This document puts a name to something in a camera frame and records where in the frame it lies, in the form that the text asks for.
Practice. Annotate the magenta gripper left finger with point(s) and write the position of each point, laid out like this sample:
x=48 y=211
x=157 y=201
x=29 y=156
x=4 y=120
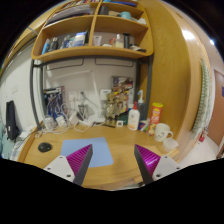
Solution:
x=72 y=167

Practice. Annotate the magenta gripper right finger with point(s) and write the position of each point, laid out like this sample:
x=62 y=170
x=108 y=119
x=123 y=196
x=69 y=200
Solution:
x=152 y=166

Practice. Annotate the black computer mouse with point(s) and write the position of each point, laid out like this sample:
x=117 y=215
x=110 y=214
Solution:
x=44 y=147

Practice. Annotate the clear plastic cup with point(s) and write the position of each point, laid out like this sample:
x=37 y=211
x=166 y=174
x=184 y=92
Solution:
x=169 y=144

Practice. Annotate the white mug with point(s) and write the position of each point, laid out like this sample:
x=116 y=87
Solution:
x=162 y=132

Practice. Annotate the white glue bottle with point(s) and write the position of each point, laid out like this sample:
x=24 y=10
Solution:
x=133 y=118

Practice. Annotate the red chips can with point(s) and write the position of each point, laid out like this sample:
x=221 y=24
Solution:
x=155 y=116

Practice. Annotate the blue spray bottle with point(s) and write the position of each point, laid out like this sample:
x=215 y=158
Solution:
x=141 y=105

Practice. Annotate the wooden figure model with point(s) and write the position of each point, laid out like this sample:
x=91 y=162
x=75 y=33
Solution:
x=113 y=108

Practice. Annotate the black bag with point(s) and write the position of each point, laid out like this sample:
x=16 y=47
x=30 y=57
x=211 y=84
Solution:
x=12 y=128

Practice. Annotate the black cylinder on shelf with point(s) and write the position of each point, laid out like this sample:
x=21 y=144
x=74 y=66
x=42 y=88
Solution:
x=126 y=40

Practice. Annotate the wooden wall shelf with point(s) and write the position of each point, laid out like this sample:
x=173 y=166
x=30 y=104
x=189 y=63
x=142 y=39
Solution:
x=94 y=28

